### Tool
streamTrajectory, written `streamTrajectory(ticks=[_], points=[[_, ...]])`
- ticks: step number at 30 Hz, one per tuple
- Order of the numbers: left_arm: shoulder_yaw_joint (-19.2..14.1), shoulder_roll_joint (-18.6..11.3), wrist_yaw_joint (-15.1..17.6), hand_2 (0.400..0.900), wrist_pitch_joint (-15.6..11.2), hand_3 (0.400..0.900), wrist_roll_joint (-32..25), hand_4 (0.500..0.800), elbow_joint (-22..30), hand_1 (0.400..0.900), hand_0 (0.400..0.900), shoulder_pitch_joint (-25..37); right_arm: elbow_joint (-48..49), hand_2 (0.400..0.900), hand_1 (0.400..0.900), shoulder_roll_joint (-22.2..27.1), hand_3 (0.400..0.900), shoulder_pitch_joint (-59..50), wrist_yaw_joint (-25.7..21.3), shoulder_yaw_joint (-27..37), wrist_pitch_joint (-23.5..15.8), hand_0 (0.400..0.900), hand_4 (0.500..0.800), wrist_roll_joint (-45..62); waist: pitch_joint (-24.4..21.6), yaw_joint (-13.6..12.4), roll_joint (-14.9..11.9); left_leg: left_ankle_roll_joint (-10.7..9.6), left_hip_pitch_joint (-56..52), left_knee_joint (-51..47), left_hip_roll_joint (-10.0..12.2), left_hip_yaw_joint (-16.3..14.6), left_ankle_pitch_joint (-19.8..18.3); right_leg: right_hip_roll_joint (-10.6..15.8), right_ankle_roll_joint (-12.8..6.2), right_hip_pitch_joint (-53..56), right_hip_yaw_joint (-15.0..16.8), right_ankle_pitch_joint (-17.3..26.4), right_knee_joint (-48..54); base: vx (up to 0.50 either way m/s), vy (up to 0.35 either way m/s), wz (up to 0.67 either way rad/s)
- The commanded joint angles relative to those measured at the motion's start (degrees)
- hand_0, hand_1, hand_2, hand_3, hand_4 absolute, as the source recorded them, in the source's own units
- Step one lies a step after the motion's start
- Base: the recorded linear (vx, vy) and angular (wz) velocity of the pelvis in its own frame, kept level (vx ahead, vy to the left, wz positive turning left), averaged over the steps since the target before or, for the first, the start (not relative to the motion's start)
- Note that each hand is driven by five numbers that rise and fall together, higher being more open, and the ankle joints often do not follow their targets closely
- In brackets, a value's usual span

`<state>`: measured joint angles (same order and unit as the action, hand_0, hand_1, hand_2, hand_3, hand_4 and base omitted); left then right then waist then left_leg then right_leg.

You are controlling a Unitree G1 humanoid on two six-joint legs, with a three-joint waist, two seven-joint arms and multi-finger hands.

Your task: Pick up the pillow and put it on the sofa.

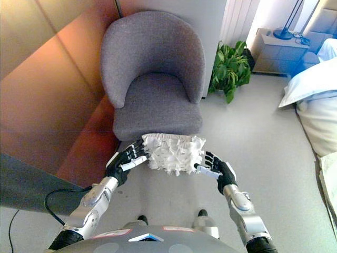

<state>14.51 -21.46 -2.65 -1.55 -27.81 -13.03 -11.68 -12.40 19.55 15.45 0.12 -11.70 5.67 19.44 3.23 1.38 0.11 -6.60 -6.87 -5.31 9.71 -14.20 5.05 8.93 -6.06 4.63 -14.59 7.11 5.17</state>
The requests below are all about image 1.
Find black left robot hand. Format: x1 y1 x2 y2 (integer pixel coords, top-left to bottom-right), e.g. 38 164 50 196
105 139 151 188

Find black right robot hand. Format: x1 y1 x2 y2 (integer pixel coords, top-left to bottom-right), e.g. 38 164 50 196
194 151 239 196

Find white fluffy ruffled pillow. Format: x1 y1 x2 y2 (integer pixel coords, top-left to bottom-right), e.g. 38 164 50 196
141 133 206 177

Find silver right robot leg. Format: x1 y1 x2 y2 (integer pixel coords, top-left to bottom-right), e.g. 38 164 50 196
192 215 221 240

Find silver robot leg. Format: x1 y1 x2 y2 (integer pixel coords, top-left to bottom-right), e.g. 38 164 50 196
123 220 151 229
192 215 221 240

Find silver left robot leg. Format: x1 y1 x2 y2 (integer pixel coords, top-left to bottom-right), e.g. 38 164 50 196
123 220 151 229

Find grey robot torso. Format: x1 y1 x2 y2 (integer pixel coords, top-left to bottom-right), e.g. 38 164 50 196
39 225 253 253

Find brown wooden cabinet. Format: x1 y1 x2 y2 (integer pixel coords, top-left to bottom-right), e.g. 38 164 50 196
0 15 124 215

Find green potted plant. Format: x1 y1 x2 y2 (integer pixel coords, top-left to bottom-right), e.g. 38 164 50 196
207 41 252 104

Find beige bed base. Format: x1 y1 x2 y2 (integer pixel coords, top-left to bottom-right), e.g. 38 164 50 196
315 154 337 225

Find grey fabric armchair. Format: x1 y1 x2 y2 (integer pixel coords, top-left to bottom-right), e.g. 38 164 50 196
100 11 206 143

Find beige nightstand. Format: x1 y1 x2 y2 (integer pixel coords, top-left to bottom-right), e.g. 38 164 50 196
251 27 310 77

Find black floor lamp base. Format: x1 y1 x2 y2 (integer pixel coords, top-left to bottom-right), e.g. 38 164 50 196
273 0 306 41

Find white curtain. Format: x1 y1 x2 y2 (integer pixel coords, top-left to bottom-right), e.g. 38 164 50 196
220 0 261 43

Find thick black left wrist cable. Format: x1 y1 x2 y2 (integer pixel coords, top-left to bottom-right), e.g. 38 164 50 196
44 184 93 228

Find thin black floor cable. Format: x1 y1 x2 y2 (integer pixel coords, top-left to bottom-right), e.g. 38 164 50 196
7 209 21 250

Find black cable on nightstand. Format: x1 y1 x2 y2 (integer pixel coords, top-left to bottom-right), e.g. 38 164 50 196
291 31 312 46

